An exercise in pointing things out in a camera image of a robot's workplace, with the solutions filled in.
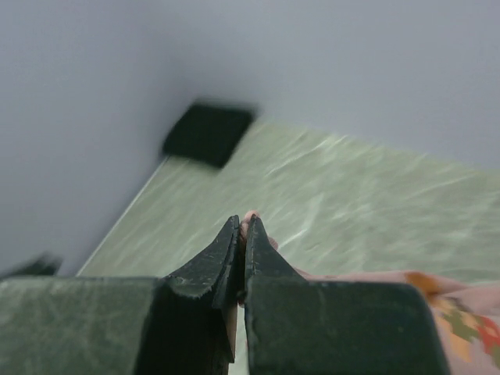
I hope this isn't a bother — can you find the folded black t-shirt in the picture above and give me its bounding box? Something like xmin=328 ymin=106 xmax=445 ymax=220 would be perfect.
xmin=162 ymin=102 xmax=257 ymax=169

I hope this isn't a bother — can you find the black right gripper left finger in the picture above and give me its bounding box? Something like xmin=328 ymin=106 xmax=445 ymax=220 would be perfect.
xmin=1 ymin=216 xmax=239 ymax=374

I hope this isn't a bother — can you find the pink graphic t-shirt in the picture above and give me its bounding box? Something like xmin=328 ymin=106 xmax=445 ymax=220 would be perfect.
xmin=238 ymin=209 xmax=500 ymax=375

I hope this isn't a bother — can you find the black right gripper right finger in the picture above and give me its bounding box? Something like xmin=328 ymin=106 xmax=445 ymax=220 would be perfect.
xmin=245 ymin=217 xmax=450 ymax=374

